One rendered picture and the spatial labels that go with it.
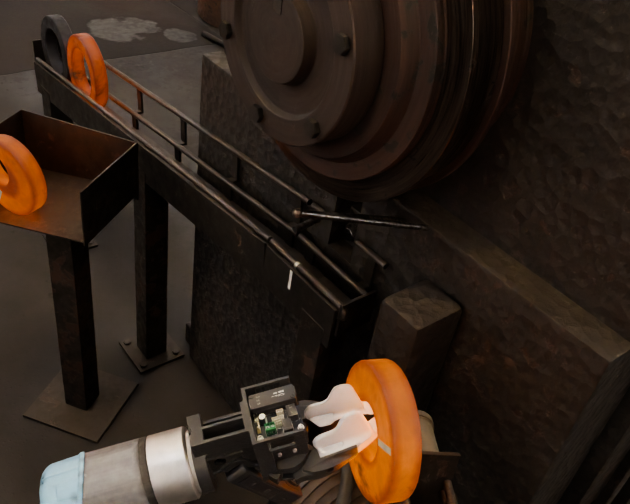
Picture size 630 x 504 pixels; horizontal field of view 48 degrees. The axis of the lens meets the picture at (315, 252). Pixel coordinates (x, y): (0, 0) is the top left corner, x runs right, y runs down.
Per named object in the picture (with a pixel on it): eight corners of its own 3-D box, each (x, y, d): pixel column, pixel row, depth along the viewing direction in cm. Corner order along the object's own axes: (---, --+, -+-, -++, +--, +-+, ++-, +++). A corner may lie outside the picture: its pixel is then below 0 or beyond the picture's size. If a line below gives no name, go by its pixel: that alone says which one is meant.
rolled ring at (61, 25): (61, 23, 173) (74, 22, 175) (35, 8, 185) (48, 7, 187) (71, 96, 183) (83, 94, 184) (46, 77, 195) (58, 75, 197)
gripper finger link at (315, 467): (361, 458, 72) (278, 482, 71) (362, 466, 73) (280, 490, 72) (348, 421, 75) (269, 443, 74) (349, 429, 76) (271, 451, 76)
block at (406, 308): (397, 380, 120) (431, 273, 105) (430, 412, 115) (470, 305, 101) (350, 406, 114) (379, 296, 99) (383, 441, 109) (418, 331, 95)
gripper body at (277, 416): (311, 431, 68) (189, 465, 67) (321, 476, 74) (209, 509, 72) (294, 371, 73) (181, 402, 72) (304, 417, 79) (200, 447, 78)
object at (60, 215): (52, 353, 186) (20, 108, 142) (142, 385, 182) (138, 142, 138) (3, 409, 170) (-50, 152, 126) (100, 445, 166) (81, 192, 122)
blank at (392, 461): (367, 471, 86) (341, 474, 85) (367, 346, 85) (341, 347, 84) (423, 526, 71) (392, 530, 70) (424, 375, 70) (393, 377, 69)
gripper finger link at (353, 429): (400, 410, 71) (311, 435, 70) (401, 442, 75) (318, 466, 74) (390, 386, 73) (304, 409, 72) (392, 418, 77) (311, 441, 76)
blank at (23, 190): (-3, 116, 128) (-18, 122, 126) (56, 176, 127) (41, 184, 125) (-16, 167, 139) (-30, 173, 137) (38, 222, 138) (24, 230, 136)
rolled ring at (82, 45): (91, 126, 176) (104, 123, 178) (99, 74, 162) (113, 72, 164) (64, 72, 182) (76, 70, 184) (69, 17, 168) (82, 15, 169)
